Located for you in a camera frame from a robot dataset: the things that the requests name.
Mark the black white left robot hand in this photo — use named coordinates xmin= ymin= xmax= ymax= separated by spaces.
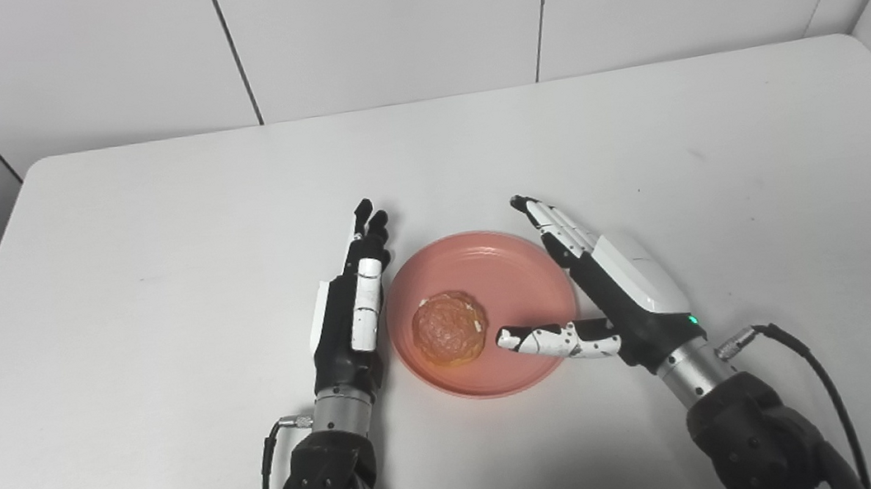
xmin=292 ymin=196 xmax=411 ymax=402

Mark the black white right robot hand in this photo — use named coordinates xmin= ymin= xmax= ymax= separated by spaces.
xmin=478 ymin=174 xmax=709 ymax=391

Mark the golden cream puff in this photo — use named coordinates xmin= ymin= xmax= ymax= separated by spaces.
xmin=408 ymin=287 xmax=492 ymax=372

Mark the pink round plate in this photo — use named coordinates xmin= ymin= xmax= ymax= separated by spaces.
xmin=376 ymin=219 xmax=588 ymax=411

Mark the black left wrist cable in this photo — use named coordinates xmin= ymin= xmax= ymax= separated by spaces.
xmin=250 ymin=412 xmax=323 ymax=489

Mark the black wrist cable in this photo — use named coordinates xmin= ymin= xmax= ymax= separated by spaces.
xmin=250 ymin=412 xmax=323 ymax=489
xmin=713 ymin=313 xmax=871 ymax=489

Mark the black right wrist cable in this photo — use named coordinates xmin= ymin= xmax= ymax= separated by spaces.
xmin=713 ymin=313 xmax=871 ymax=489

